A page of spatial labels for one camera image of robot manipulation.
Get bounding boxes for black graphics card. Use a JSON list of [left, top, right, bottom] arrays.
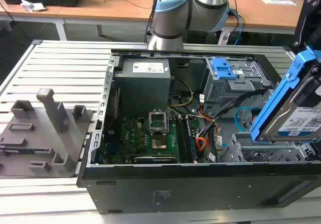
[[133, 154, 178, 164]]

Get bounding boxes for black RAM slot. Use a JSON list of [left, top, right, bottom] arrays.
[[179, 119, 189, 163], [185, 120, 194, 163], [182, 119, 192, 163], [187, 120, 197, 163]]

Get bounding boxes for blue plastic drive latch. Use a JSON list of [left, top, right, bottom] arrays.
[[211, 56, 238, 80]]

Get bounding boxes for yellow wires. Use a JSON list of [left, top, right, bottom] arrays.
[[168, 75, 194, 108]]

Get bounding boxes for grey power supply box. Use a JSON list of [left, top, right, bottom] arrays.
[[114, 58, 173, 121]]

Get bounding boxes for wooden office desk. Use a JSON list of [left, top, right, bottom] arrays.
[[0, 0, 155, 42], [220, 0, 321, 46]]

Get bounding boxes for grey parts rack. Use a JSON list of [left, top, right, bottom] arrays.
[[0, 88, 97, 177]]

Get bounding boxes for metal optical drive cage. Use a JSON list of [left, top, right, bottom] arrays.
[[202, 57, 274, 112]]

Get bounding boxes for blue cable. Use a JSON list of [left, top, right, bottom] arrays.
[[228, 7, 246, 45]]

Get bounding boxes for grey and white wires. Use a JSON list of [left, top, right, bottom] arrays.
[[167, 108, 202, 121]]

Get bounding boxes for black power wire bundle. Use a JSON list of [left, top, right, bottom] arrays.
[[197, 88, 267, 142]]

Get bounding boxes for crumpled white paper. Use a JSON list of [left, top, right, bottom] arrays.
[[20, 0, 48, 13]]

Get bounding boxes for metal socket cover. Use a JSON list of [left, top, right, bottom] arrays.
[[148, 110, 169, 134]]

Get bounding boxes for orange and red wires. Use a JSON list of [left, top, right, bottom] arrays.
[[195, 115, 214, 155]]

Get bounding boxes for metal disk bay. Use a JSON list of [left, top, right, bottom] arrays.
[[220, 132, 317, 163]]

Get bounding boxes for blue disk data wire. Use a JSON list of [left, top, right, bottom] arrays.
[[235, 106, 259, 135]]

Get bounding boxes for black open PC case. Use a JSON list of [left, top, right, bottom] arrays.
[[76, 48, 321, 214]]

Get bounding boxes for black cable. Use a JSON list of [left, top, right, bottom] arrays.
[[145, 0, 164, 44]]

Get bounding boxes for green motherboard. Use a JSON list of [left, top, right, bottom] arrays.
[[107, 113, 201, 164]]

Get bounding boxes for hard disk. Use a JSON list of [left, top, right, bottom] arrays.
[[249, 45, 321, 143]]

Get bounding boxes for CPU socket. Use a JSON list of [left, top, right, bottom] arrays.
[[151, 137, 168, 150]]

